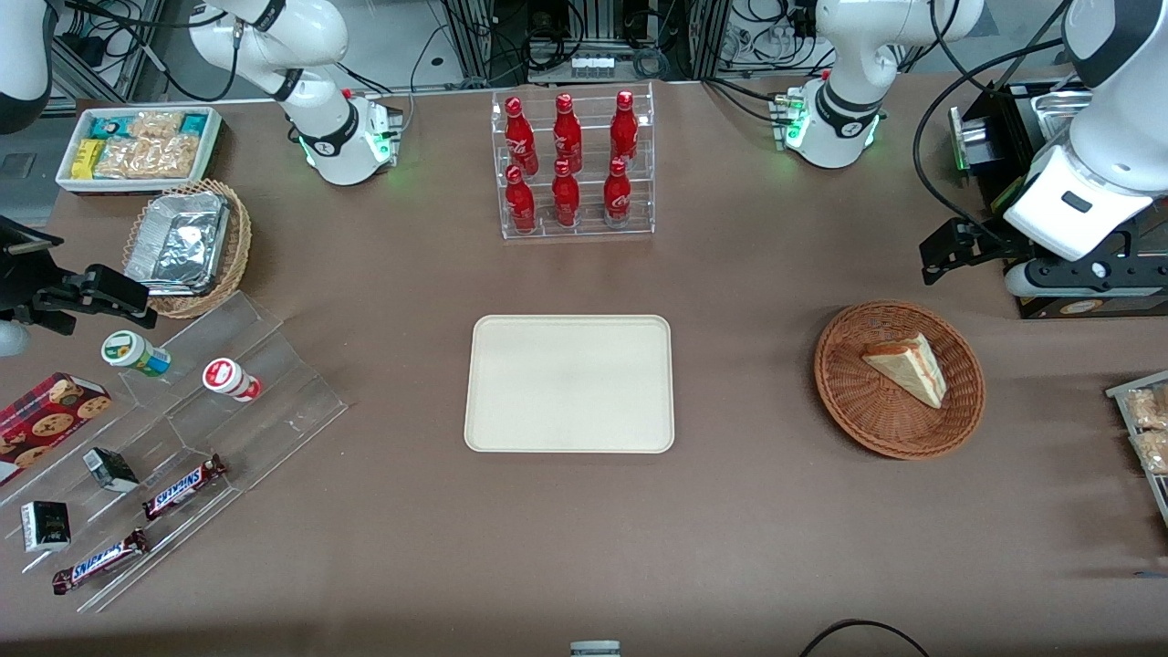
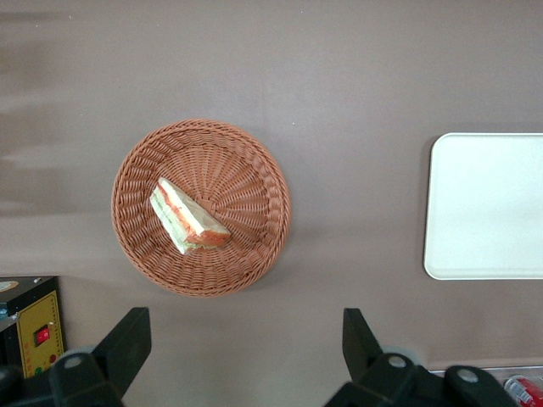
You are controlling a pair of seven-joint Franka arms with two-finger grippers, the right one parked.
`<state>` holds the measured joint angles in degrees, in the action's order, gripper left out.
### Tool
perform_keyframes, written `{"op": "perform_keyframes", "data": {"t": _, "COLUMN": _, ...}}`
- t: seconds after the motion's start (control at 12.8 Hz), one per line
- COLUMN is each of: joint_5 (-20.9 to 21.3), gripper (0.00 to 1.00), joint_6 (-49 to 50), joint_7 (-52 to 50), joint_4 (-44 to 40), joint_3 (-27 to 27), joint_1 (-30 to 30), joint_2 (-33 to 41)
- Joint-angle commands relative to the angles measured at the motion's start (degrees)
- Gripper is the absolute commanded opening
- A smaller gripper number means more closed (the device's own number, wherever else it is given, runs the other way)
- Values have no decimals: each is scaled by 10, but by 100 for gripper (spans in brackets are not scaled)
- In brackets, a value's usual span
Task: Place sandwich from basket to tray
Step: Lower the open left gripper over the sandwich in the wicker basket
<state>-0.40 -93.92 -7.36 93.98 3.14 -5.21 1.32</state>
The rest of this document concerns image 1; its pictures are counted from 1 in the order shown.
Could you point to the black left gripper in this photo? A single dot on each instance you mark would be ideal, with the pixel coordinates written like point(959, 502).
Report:
point(991, 245)

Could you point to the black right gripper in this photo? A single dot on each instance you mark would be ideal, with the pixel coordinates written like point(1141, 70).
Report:
point(20, 278)

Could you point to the triangular sandwich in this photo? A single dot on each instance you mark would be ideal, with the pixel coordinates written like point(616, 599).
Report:
point(908, 365)

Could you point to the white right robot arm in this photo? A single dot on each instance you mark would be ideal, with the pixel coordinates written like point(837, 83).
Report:
point(274, 36)

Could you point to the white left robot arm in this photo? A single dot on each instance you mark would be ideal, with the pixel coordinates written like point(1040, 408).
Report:
point(849, 55)

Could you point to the aluminium foil tray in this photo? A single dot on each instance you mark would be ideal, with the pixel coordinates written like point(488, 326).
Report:
point(178, 242)

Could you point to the tan wicker basket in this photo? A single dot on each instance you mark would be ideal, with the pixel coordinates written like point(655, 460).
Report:
point(239, 246)

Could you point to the round brown wicker basket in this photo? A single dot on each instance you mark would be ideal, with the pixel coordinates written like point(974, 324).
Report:
point(849, 383)

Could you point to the grey snack tray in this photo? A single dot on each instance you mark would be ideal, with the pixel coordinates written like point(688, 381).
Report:
point(1152, 485)

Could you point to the beige plastic tray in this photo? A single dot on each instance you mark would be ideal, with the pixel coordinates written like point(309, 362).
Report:
point(566, 383)

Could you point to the white cup green label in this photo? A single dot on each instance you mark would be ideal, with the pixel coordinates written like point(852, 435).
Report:
point(135, 353)

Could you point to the black food warmer appliance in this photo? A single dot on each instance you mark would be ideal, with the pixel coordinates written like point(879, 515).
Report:
point(1013, 128)

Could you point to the yellow snack packet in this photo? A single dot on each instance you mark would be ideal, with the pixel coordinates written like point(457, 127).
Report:
point(87, 160)

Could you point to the large clear cracker bag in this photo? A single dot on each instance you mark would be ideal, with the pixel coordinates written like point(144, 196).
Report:
point(146, 157)

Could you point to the red plaid cookie box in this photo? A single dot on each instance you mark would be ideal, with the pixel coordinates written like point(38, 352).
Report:
point(46, 424)

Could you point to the white cup red label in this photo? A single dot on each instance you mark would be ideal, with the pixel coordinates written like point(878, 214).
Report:
point(230, 379)

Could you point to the teal snack packet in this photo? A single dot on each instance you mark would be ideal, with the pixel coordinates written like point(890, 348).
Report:
point(195, 124)
point(109, 126)

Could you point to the white rectangular snack bin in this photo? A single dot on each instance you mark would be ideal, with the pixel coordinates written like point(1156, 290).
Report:
point(212, 155)

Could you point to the small clear cracker bag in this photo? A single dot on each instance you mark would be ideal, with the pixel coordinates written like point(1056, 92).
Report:
point(155, 125)

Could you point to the small black box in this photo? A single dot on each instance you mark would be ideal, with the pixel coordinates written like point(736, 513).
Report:
point(111, 470)
point(46, 526)

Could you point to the clear acrylic stepped stand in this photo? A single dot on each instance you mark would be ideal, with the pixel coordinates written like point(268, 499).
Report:
point(283, 401)

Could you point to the Snickers chocolate bar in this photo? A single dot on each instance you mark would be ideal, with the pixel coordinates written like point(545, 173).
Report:
point(100, 562)
point(182, 487)

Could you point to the clear pastry snack bag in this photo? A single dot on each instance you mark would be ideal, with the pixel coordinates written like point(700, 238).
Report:
point(1148, 409)
point(1154, 452)

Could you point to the red cola bottle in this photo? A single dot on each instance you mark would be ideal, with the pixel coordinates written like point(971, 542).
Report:
point(618, 196)
point(520, 203)
point(567, 135)
point(518, 137)
point(624, 132)
point(565, 198)

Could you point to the clear acrylic bottle rack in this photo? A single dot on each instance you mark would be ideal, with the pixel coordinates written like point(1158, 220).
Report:
point(589, 228)

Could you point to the white power strip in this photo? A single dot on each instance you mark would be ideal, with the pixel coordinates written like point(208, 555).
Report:
point(591, 65)

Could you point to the small grey device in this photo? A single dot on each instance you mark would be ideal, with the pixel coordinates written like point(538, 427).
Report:
point(595, 649)

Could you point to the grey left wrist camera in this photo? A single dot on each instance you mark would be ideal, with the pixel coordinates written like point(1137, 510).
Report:
point(1077, 286)

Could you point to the aluminium frame rack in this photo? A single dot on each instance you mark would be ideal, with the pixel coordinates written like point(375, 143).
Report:
point(470, 41)

